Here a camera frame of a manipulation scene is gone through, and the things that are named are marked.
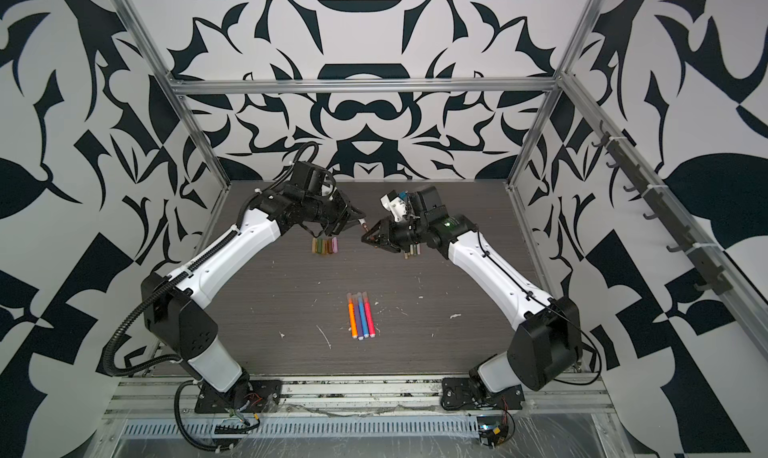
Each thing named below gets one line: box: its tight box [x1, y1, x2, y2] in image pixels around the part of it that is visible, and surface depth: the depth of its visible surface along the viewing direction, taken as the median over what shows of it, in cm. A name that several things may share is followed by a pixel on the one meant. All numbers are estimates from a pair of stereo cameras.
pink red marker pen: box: [362, 291, 376, 338], surface depth 89 cm
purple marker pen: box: [353, 294, 364, 341], surface depth 87 cm
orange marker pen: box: [346, 292, 358, 339], surface depth 87 cm
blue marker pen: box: [357, 292, 369, 339], surface depth 89 cm
